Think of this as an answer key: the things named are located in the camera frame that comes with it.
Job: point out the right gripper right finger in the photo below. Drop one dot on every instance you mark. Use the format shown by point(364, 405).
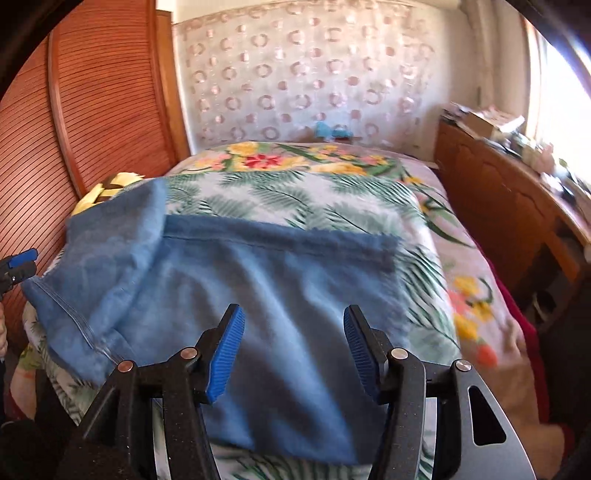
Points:
point(443, 418)

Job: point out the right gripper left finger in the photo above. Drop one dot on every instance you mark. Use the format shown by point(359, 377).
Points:
point(114, 439)

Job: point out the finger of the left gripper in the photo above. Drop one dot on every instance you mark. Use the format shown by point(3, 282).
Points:
point(17, 274)
point(26, 256)

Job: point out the blue denim jeans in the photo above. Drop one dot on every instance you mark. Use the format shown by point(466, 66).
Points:
point(138, 283)

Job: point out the person's left hand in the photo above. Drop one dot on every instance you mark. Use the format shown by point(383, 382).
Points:
point(3, 334)

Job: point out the palm leaf print sheet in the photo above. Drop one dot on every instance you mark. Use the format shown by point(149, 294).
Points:
point(146, 272)

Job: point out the floral blanket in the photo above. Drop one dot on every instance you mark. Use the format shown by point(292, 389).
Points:
point(458, 307)

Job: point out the yellow Pikachu plush toy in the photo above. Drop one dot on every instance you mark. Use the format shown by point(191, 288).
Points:
point(105, 190)

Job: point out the wooden side cabinet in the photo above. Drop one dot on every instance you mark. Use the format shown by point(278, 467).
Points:
point(532, 236)

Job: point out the blue item on box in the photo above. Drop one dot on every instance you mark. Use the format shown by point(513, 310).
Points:
point(337, 133)

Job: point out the cardboard box on cabinet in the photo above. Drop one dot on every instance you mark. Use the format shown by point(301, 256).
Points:
point(491, 123)

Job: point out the circle pattern sheer curtain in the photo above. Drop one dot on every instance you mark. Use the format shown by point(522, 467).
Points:
point(270, 72)

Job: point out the patterned side curtain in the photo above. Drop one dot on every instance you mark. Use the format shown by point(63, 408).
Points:
point(483, 20)

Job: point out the window with wooden frame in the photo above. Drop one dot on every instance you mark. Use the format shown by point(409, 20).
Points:
point(559, 105)

